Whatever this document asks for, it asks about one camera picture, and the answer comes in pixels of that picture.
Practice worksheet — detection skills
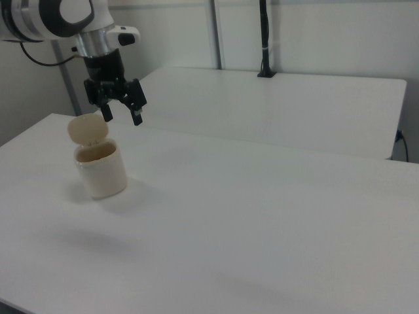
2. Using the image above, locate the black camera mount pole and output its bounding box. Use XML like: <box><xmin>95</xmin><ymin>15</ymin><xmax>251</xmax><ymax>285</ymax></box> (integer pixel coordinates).
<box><xmin>258</xmin><ymin>0</ymin><xmax>274</xmax><ymax>75</ymax></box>

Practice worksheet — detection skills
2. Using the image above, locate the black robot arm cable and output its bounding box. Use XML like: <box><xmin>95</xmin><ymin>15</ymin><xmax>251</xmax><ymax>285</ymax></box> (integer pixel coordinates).
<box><xmin>18</xmin><ymin>41</ymin><xmax>82</xmax><ymax>67</ymax></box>

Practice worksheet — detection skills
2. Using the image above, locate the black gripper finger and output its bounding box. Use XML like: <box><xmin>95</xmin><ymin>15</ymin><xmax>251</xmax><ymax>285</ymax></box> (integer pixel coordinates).
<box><xmin>83</xmin><ymin>78</ymin><xmax>114</xmax><ymax>123</ymax></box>
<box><xmin>118</xmin><ymin>78</ymin><xmax>147</xmax><ymax>127</ymax></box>

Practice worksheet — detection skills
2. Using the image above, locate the cream plastic trash bin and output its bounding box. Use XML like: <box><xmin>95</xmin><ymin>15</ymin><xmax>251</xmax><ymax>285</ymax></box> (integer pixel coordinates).
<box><xmin>73</xmin><ymin>137</ymin><xmax>128</xmax><ymax>199</ymax></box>

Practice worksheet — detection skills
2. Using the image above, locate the aluminium frame post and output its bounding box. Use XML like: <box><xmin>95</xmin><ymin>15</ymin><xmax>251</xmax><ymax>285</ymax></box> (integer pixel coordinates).
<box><xmin>207</xmin><ymin>0</ymin><xmax>227</xmax><ymax>70</ymax></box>

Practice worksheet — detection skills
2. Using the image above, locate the black power cable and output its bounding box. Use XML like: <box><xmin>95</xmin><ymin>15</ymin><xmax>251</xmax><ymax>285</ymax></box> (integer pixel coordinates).
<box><xmin>395</xmin><ymin>129</ymin><xmax>410</xmax><ymax>162</ymax></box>

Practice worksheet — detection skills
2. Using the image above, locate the grey metal frame post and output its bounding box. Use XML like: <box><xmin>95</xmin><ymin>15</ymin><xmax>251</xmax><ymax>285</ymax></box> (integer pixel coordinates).
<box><xmin>50</xmin><ymin>40</ymin><xmax>81</xmax><ymax>117</ymax></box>

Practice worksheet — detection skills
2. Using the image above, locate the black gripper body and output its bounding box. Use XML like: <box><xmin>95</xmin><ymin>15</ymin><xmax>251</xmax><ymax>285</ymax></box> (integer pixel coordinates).
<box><xmin>82</xmin><ymin>49</ymin><xmax>129</xmax><ymax>99</ymax></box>

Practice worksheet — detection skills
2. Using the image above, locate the cream trash bin lid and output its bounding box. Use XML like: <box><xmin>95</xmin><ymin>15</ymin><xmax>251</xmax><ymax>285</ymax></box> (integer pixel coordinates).
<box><xmin>67</xmin><ymin>113</ymin><xmax>109</xmax><ymax>143</ymax></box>

